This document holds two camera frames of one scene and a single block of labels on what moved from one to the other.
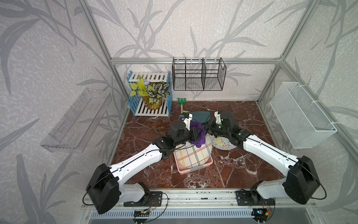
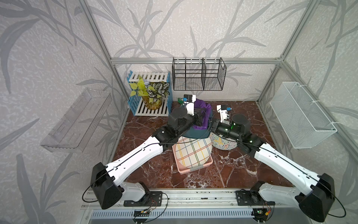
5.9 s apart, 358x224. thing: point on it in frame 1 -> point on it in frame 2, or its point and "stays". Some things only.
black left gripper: [194, 136] -> [197, 118]
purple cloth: [201, 134] -> [206, 109]
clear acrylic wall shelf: [71, 133] stays
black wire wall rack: [198, 74] stays
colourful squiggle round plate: [222, 143] stays
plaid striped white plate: [190, 156] stays
